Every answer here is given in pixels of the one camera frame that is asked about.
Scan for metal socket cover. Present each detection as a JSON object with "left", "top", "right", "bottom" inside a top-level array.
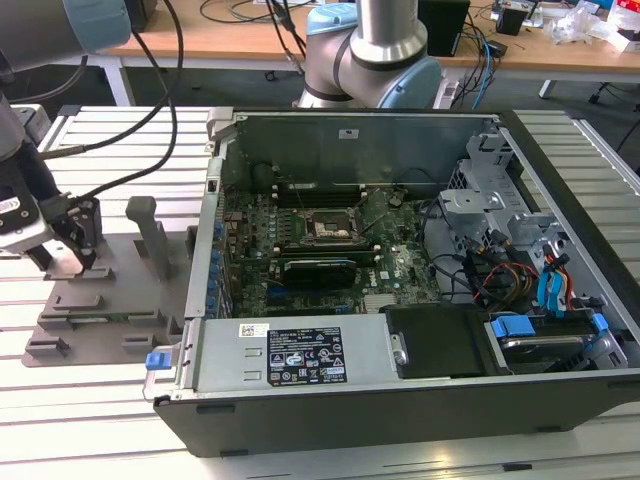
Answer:
[{"left": 352, "top": 185, "right": 394, "bottom": 239}]

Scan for CPU socket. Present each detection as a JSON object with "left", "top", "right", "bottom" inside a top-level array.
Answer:
[{"left": 298, "top": 207, "right": 365, "bottom": 245}]

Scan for grey parts rack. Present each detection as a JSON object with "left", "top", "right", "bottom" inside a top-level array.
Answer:
[{"left": 22, "top": 195, "right": 201, "bottom": 369}]

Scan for grey plastic case latch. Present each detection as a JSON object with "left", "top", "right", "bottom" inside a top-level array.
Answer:
[{"left": 205, "top": 106, "right": 237, "bottom": 146}]

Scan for black flat device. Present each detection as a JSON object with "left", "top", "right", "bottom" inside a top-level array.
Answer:
[{"left": 130, "top": 0, "right": 157, "bottom": 32}]

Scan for wooden top desk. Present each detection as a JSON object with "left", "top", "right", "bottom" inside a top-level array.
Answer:
[{"left": 97, "top": 0, "right": 640, "bottom": 109}]

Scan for silver power supply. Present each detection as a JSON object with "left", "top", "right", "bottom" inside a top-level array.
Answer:
[{"left": 183, "top": 314, "right": 399, "bottom": 396}]

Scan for RAM slot white clips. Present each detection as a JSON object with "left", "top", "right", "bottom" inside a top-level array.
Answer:
[
  {"left": 272, "top": 184, "right": 369, "bottom": 193},
  {"left": 272, "top": 243, "right": 379, "bottom": 252},
  {"left": 272, "top": 193, "right": 369, "bottom": 201},
  {"left": 272, "top": 253, "right": 380, "bottom": 263}
]

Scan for black graphics card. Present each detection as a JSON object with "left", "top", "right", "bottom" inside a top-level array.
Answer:
[{"left": 280, "top": 255, "right": 359, "bottom": 290}]

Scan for silver chipset heatsink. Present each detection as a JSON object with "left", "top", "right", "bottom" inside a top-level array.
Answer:
[{"left": 363, "top": 293, "right": 397, "bottom": 314}]

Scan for green motherboard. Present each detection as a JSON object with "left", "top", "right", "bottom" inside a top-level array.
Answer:
[{"left": 219, "top": 182, "right": 444, "bottom": 319}]

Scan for black PC case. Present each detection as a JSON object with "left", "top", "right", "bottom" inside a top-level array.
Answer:
[{"left": 152, "top": 105, "right": 640, "bottom": 459}]

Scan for white power strip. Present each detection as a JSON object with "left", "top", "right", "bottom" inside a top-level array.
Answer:
[{"left": 432, "top": 78, "right": 460, "bottom": 110}]

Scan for silver metal drive cage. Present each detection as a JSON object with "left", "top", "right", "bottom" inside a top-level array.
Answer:
[{"left": 435, "top": 127, "right": 571, "bottom": 321}]

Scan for black box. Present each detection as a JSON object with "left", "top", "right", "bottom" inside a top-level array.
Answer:
[{"left": 418, "top": 0, "right": 472, "bottom": 57}]

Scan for black plastic shroud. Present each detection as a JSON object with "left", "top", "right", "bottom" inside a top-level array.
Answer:
[{"left": 383, "top": 303, "right": 511, "bottom": 380}]

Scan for small black bin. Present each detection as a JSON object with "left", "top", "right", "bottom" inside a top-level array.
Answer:
[{"left": 499, "top": 5, "right": 530, "bottom": 36}]

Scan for hard disk blue carrier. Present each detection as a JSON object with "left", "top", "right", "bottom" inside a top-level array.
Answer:
[{"left": 483, "top": 310, "right": 615, "bottom": 376}]

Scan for white plastic bags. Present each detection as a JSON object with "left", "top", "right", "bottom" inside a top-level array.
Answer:
[{"left": 542, "top": 2, "right": 620, "bottom": 47}]

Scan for red white box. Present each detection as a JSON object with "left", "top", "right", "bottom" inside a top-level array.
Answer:
[{"left": 613, "top": 0, "right": 640, "bottom": 52}]

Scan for braided sleeve cable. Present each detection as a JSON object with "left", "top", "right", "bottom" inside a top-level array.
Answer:
[{"left": 40, "top": 0, "right": 186, "bottom": 159}]

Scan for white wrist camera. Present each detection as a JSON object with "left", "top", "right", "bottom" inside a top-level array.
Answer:
[{"left": 0, "top": 191, "right": 50, "bottom": 255}]

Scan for black inner wire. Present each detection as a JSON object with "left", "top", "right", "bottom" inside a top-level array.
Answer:
[{"left": 418, "top": 197, "right": 481, "bottom": 304}]

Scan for blue desk cable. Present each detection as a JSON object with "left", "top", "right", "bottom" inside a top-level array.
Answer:
[{"left": 472, "top": 29, "right": 496, "bottom": 110}]

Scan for red yellow power wires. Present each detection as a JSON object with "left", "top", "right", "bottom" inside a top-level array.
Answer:
[{"left": 474, "top": 259, "right": 540, "bottom": 305}]

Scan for blue data wire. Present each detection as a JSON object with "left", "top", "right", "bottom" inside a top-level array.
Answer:
[{"left": 538, "top": 264, "right": 569, "bottom": 321}]

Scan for orange data wire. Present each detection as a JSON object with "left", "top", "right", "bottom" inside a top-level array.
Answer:
[{"left": 545, "top": 252, "right": 576, "bottom": 314}]

